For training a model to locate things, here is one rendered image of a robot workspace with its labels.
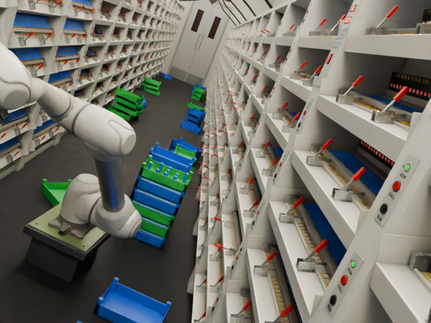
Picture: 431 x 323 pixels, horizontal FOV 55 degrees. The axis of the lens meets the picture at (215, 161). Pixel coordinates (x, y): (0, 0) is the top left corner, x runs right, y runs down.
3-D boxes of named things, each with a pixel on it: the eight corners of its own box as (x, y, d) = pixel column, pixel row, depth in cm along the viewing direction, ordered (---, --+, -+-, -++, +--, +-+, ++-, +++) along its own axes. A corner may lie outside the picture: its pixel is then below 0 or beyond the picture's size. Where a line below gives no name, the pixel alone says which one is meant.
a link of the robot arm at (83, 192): (73, 202, 213) (84, 165, 207) (102, 219, 210) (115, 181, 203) (52, 213, 198) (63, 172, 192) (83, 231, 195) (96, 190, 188)
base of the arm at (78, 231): (42, 228, 194) (44, 218, 192) (65, 210, 215) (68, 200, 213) (77, 244, 193) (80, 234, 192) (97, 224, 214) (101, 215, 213)
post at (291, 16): (192, 234, 296) (293, -3, 252) (192, 229, 305) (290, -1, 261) (218, 243, 298) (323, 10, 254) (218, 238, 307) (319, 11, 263)
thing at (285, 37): (294, 46, 202) (298, 16, 198) (275, 44, 260) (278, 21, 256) (335, 50, 202) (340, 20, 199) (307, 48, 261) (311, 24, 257)
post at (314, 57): (186, 292, 229) (323, -18, 185) (187, 282, 238) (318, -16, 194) (220, 304, 231) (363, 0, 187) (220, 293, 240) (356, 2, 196)
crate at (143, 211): (125, 209, 256) (129, 198, 253) (133, 198, 275) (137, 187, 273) (170, 227, 257) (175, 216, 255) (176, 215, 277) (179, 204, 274)
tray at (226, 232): (224, 288, 159) (226, 265, 156) (220, 221, 217) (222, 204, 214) (276, 292, 160) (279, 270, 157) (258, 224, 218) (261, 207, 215)
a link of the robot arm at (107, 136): (110, 204, 210) (147, 225, 206) (90, 229, 201) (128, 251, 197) (95, 92, 150) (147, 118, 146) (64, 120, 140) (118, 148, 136)
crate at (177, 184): (138, 174, 249) (142, 163, 247) (145, 165, 269) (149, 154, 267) (185, 193, 251) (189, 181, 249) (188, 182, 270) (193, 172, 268)
